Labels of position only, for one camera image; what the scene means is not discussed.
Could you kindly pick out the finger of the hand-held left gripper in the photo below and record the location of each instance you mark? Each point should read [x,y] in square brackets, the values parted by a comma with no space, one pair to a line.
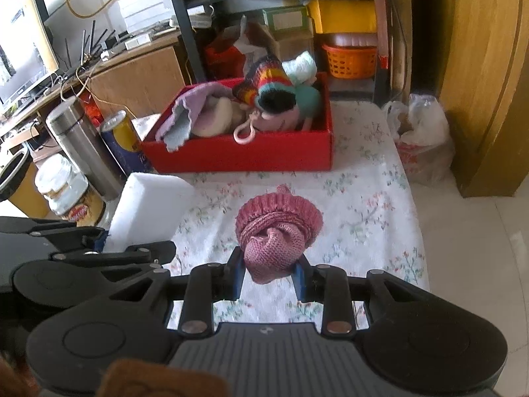
[102,240]
[140,254]

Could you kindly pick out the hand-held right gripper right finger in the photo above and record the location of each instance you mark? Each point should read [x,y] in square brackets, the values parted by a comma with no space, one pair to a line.
[301,281]

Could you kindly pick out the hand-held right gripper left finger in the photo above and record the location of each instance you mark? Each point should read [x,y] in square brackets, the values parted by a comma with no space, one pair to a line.
[237,273]

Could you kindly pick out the white foam block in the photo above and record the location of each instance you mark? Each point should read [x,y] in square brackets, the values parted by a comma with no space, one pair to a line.
[153,206]

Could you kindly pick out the red cardboard box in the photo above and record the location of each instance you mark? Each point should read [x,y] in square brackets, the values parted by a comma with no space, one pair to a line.
[248,153]

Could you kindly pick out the purple towel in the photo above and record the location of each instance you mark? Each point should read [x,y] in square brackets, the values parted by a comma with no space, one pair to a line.
[186,107]

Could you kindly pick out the pink plush doll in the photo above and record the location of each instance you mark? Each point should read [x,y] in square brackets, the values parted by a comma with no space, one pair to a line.
[281,122]

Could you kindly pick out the rainbow striped knitted sock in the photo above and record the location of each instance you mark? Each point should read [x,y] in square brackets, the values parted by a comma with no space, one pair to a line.
[268,76]

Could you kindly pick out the mint white cloth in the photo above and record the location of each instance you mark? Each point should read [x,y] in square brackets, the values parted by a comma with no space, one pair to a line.
[301,66]

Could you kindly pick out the white lidded gold jar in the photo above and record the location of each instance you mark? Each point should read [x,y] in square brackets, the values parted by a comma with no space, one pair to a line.
[70,198]

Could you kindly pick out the yellow trash bin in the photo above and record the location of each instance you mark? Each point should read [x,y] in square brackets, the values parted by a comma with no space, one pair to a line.
[20,194]

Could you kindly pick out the stainless steel thermos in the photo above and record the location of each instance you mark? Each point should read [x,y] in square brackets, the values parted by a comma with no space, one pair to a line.
[82,149]

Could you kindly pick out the blue yellow drink can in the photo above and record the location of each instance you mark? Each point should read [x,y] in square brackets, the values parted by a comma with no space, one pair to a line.
[124,140]

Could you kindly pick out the floral tablecloth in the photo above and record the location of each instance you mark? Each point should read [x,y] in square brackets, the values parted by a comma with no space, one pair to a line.
[363,198]

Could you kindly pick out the red plastic bag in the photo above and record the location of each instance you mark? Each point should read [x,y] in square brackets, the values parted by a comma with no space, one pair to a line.
[93,113]

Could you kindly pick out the wooden television cabinet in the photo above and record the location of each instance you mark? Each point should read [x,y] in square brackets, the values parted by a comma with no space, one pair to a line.
[136,74]

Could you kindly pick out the black router with antennas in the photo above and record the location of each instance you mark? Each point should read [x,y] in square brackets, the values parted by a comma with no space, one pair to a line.
[89,56]

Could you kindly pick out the white crumpled plastic bag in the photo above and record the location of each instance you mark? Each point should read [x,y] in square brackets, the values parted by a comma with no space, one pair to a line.
[425,132]

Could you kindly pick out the flat screen television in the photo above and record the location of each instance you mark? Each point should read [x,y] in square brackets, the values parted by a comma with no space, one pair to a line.
[20,62]

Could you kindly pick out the white power adapter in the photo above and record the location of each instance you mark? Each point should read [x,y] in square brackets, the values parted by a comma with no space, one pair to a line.
[136,42]

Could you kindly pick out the black shelf rack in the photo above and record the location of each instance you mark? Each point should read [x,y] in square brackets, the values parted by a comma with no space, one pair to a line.
[188,41]

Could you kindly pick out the orange plastic basket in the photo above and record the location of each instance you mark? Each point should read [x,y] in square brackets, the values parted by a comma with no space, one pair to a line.
[351,64]

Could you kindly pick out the white printed plastic bag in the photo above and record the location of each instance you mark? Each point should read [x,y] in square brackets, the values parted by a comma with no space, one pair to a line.
[248,47]

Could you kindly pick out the brown cardboard box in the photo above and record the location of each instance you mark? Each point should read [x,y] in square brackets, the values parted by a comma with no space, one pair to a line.
[289,47]

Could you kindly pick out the clear plastic container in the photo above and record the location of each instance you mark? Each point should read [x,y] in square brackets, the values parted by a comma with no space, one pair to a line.
[351,40]

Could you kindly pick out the green box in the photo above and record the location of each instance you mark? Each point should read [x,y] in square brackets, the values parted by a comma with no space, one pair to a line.
[289,18]

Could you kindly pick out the red leaning board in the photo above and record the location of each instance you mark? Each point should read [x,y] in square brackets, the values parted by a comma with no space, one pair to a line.
[380,29]

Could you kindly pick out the yellow box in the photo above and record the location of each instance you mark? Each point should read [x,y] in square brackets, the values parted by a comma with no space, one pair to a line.
[343,16]

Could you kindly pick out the wooden wardrobe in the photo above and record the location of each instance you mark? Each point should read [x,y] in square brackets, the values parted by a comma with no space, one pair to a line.
[475,70]

